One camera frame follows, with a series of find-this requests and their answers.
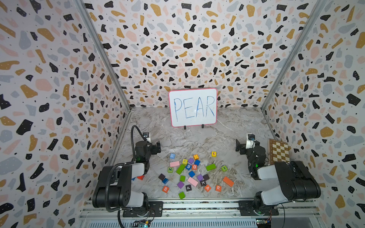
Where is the orange R block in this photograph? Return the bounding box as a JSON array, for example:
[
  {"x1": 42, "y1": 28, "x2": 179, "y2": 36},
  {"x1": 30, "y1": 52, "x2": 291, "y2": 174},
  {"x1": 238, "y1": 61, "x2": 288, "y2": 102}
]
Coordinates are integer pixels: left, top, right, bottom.
[{"x1": 215, "y1": 185, "x2": 222, "y2": 192}]

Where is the orange A block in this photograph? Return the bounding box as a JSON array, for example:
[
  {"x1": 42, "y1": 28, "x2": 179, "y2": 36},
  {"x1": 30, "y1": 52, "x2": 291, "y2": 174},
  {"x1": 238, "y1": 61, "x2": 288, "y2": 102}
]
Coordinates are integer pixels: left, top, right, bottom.
[{"x1": 204, "y1": 185, "x2": 212, "y2": 192}]

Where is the dark P block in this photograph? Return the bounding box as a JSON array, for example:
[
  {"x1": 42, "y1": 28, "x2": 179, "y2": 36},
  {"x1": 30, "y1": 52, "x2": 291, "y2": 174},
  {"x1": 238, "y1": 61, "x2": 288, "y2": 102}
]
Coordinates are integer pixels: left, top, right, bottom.
[{"x1": 186, "y1": 184, "x2": 192, "y2": 192}]

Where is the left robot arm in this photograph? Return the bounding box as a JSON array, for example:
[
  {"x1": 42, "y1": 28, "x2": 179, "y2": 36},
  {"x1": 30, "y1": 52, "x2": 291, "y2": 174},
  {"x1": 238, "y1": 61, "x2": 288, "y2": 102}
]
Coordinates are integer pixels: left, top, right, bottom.
[{"x1": 92, "y1": 125, "x2": 161, "y2": 217}]

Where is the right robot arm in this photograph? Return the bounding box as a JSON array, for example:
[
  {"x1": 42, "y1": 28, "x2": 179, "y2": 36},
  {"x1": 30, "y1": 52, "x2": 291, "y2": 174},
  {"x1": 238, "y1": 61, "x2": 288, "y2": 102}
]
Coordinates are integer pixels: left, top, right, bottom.
[{"x1": 235, "y1": 134, "x2": 321, "y2": 216}]

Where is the whiteboard with PEAR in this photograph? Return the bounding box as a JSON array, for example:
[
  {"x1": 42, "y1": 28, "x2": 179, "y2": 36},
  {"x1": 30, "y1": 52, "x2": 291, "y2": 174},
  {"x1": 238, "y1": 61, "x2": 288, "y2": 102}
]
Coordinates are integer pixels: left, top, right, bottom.
[{"x1": 168, "y1": 88, "x2": 218, "y2": 127}]

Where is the wooden chessboard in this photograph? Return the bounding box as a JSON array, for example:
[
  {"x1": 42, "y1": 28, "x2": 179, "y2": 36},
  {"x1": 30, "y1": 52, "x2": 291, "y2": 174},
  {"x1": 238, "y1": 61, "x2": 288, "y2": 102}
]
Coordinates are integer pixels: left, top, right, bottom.
[{"x1": 269, "y1": 139, "x2": 290, "y2": 165}]

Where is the dark block left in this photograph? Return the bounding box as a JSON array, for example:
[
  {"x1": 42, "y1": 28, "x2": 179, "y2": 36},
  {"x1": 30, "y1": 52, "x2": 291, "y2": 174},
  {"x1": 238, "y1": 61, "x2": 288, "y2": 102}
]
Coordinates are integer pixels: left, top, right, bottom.
[{"x1": 158, "y1": 174, "x2": 165, "y2": 181}]

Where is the long pink block upper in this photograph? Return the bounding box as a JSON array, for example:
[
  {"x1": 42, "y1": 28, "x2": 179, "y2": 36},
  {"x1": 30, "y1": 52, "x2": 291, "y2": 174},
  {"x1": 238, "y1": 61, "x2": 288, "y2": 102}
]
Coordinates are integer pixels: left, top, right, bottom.
[{"x1": 170, "y1": 161, "x2": 180, "y2": 167}]

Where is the long pink block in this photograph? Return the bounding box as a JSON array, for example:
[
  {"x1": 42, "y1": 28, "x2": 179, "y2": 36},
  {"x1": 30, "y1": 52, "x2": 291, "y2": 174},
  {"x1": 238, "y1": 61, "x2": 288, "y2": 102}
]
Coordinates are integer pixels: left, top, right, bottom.
[
  {"x1": 187, "y1": 177, "x2": 198, "y2": 187},
  {"x1": 170, "y1": 161, "x2": 180, "y2": 167}
]

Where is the green I block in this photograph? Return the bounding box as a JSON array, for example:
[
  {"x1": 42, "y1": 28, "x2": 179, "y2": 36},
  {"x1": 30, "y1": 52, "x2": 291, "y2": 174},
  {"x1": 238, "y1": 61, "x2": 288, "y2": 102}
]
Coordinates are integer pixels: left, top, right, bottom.
[{"x1": 221, "y1": 165, "x2": 228, "y2": 172}]

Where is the small blue block left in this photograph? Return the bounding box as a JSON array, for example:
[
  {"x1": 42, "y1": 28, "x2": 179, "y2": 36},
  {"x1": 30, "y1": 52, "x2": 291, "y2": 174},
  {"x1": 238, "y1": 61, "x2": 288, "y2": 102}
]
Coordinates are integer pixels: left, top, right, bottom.
[{"x1": 162, "y1": 178, "x2": 169, "y2": 184}]

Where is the long orange block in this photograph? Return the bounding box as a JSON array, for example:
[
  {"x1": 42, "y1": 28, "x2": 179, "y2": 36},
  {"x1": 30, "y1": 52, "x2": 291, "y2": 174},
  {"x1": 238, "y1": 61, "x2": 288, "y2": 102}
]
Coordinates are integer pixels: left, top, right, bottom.
[{"x1": 223, "y1": 176, "x2": 234, "y2": 187}]

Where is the long green block left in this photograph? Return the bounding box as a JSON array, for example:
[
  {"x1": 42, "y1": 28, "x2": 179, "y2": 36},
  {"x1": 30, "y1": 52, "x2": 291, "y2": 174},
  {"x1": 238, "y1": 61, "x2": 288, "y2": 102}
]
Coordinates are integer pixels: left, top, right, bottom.
[{"x1": 176, "y1": 164, "x2": 185, "y2": 175}]

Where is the long green block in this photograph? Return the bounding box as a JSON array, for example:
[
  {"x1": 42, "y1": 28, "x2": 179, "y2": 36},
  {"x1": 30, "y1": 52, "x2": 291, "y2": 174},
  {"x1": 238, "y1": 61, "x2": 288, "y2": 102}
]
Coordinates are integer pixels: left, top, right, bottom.
[
  {"x1": 206, "y1": 163, "x2": 216, "y2": 172},
  {"x1": 176, "y1": 164, "x2": 185, "y2": 175}
]

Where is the orange B block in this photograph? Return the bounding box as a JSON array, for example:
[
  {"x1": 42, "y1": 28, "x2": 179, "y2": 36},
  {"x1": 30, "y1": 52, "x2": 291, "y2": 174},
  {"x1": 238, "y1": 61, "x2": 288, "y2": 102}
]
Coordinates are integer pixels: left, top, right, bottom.
[{"x1": 163, "y1": 186, "x2": 169, "y2": 193}]

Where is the blue 9 block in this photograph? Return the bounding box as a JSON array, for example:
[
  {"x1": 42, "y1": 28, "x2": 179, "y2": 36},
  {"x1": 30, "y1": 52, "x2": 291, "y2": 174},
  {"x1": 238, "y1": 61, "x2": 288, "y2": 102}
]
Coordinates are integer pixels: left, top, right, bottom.
[{"x1": 185, "y1": 164, "x2": 192, "y2": 171}]

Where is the long green block right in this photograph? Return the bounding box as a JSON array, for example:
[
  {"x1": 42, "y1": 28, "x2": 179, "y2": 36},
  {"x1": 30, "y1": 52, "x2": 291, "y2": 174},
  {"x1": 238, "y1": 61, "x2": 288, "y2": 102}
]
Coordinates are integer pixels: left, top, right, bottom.
[{"x1": 206, "y1": 163, "x2": 216, "y2": 172}]

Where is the purple block lower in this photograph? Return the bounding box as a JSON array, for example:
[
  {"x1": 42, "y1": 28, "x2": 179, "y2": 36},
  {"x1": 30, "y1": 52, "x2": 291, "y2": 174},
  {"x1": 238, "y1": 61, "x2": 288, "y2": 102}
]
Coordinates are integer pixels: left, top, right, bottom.
[{"x1": 177, "y1": 181, "x2": 184, "y2": 189}]

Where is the plain dark block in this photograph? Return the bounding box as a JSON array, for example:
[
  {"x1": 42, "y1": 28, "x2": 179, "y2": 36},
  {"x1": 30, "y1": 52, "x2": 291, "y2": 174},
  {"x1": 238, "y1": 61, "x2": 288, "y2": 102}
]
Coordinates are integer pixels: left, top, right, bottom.
[{"x1": 203, "y1": 174, "x2": 210, "y2": 181}]

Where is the blue block upper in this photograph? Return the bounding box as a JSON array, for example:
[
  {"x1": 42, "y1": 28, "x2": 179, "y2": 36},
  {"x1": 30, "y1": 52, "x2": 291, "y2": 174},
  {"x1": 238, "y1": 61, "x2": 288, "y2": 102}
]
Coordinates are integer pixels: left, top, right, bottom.
[{"x1": 194, "y1": 160, "x2": 201, "y2": 166}]

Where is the dark K block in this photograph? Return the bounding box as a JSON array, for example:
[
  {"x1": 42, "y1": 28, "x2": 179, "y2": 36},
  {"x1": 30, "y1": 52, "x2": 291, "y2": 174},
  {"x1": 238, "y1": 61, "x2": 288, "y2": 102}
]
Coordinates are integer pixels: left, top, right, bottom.
[{"x1": 200, "y1": 180, "x2": 207, "y2": 187}]

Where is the long pink block lower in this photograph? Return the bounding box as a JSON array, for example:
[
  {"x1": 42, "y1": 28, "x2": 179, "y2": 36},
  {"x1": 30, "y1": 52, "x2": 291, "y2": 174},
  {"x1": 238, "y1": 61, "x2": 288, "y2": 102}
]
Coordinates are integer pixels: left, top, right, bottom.
[{"x1": 187, "y1": 177, "x2": 198, "y2": 187}]

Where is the purple block by K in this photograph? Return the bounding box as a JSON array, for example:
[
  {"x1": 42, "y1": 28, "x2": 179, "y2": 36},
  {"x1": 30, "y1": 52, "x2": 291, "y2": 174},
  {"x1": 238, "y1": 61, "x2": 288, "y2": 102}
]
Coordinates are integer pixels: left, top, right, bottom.
[{"x1": 197, "y1": 174, "x2": 204, "y2": 181}]

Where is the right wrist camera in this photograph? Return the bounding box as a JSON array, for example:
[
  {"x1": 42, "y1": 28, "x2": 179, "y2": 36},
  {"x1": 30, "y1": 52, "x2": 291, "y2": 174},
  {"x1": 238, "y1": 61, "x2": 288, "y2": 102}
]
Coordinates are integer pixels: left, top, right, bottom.
[{"x1": 246, "y1": 134, "x2": 255, "y2": 149}]

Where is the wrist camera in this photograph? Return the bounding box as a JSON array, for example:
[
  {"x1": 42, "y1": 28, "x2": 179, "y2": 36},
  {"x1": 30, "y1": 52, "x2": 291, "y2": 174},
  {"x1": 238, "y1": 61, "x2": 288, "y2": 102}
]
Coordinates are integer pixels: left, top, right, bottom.
[
  {"x1": 246, "y1": 134, "x2": 255, "y2": 149},
  {"x1": 143, "y1": 132, "x2": 152, "y2": 143}
]

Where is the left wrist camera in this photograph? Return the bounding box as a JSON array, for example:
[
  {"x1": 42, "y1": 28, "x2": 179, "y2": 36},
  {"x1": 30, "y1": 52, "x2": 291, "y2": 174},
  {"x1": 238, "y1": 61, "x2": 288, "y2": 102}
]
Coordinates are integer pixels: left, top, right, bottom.
[{"x1": 143, "y1": 132, "x2": 152, "y2": 143}]

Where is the green block near rail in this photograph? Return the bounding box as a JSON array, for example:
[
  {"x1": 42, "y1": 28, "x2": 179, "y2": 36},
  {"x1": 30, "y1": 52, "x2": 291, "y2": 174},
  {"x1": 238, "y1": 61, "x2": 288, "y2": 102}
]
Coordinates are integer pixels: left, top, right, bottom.
[{"x1": 178, "y1": 192, "x2": 186, "y2": 200}]

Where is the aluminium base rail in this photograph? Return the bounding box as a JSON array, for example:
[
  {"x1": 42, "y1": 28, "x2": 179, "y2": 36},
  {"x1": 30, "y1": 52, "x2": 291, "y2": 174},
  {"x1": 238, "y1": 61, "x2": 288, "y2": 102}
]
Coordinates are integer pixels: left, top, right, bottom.
[{"x1": 76, "y1": 198, "x2": 323, "y2": 228}]

